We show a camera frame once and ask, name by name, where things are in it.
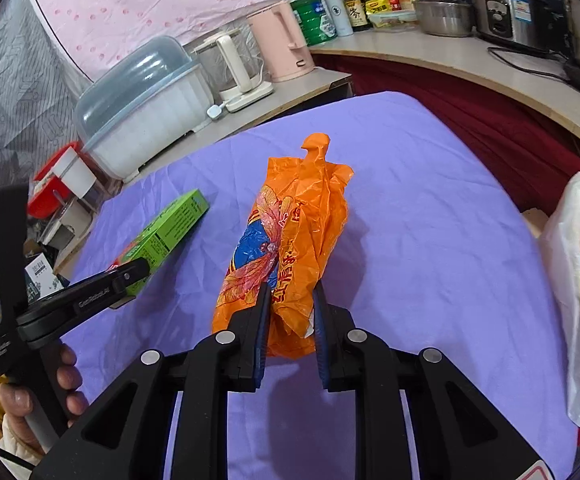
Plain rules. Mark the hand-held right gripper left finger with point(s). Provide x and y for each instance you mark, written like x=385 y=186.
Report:
x=262 y=342

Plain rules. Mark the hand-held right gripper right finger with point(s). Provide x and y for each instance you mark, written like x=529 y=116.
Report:
x=322 y=345

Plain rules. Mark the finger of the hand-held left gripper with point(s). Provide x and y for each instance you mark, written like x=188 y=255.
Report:
x=129 y=276

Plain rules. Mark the orange printed plastic bag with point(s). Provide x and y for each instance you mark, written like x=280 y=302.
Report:
x=300 y=240

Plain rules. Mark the white plastic trash bag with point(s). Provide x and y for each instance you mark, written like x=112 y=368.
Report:
x=564 y=240

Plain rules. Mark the person's left hand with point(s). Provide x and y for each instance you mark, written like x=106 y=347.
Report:
x=70 y=380

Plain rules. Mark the white green cardboard box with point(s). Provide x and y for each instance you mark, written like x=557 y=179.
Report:
x=40 y=280

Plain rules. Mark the red plastic basin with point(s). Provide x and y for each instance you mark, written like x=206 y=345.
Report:
x=45 y=197

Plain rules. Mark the white plastic cup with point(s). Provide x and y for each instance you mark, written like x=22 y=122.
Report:
x=75 y=175

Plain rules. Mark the purple tablecloth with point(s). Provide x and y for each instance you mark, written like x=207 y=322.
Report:
x=419 y=260

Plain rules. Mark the white dish box clear lid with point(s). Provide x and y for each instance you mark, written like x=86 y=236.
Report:
x=140 y=120

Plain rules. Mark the grey patterned cloth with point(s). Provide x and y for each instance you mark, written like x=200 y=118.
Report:
x=15 y=85

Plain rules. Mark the white power plug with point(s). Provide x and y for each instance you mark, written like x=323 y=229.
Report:
x=215 y=112

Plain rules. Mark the wooden side shelf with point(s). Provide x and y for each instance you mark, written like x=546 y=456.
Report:
x=315 y=82

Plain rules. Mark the dark red cloth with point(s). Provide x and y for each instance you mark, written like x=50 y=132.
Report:
x=469 y=115

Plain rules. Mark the pink dotted cloth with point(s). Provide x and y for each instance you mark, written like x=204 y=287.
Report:
x=145 y=0

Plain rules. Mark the pink electric kettle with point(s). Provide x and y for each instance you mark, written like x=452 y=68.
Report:
x=280 y=40

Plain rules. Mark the green tin can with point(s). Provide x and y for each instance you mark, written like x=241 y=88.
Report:
x=312 y=20

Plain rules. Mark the white cylindrical bottle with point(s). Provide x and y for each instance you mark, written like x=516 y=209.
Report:
x=337 y=12

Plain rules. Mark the clear food container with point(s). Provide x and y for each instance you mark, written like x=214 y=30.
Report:
x=394 y=20

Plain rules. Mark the yellow packet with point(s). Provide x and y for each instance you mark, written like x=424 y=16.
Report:
x=382 y=5

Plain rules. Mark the steel pot with lid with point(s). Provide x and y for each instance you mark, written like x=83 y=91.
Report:
x=444 y=17

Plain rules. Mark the steel rice cooker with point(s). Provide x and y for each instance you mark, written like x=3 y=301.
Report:
x=507 y=10

